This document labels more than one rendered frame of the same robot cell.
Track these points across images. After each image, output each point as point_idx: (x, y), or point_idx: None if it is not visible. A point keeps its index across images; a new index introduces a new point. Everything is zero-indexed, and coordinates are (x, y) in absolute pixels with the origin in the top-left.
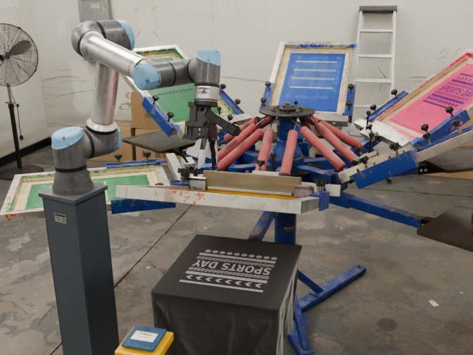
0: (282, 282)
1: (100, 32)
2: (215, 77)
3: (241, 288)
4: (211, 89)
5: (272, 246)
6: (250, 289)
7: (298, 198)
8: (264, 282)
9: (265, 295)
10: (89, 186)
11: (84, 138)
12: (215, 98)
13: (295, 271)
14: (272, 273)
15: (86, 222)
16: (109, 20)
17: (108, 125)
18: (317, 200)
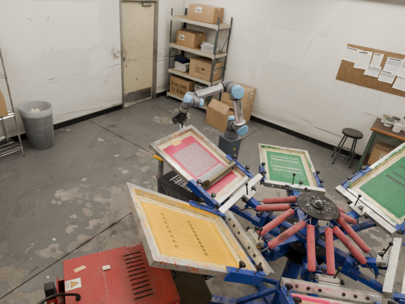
0: (172, 186)
1: (226, 85)
2: (181, 104)
3: (175, 177)
4: (180, 106)
5: None
6: (173, 178)
7: (163, 153)
8: (175, 182)
9: (167, 180)
10: (226, 136)
11: (232, 121)
12: (179, 110)
13: (182, 197)
14: (179, 186)
15: (221, 146)
16: (234, 84)
17: (235, 122)
18: (182, 175)
